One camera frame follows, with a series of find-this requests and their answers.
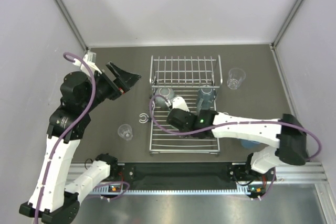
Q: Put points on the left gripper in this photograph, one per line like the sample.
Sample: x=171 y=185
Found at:
x=124 y=80

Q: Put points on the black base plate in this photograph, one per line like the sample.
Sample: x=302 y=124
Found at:
x=178 y=176

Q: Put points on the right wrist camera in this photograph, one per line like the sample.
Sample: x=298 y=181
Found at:
x=179 y=103

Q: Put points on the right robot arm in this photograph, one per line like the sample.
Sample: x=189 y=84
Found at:
x=284 y=139

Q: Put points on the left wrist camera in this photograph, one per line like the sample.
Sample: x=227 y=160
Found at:
x=90 y=60

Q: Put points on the metal wire dish rack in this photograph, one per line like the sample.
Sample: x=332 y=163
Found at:
x=178 y=80

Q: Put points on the clear glass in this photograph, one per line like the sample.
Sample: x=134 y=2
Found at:
x=235 y=78
x=125 y=132

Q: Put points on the grey-blue ceramic mug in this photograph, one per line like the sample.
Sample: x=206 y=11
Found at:
x=205 y=98

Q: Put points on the pale speckled ceramic mug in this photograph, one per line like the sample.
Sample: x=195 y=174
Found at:
x=164 y=93

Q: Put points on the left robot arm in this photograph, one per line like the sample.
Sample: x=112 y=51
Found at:
x=53 y=200

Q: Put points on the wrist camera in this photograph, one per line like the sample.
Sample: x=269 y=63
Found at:
x=179 y=103
x=90 y=60

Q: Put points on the blue plastic cup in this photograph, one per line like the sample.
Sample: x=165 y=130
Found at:
x=249 y=144

